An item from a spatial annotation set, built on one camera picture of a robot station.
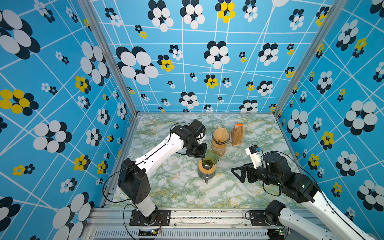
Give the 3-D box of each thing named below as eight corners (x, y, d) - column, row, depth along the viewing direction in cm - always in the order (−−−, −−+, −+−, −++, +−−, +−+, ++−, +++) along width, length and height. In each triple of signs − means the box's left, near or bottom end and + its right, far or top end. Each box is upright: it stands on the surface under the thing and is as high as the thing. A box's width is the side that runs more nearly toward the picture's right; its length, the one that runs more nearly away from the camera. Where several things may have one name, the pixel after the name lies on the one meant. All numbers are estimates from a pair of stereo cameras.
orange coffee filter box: (232, 146, 103) (235, 137, 95) (229, 132, 110) (232, 123, 102) (243, 146, 103) (247, 137, 95) (240, 132, 110) (243, 123, 102)
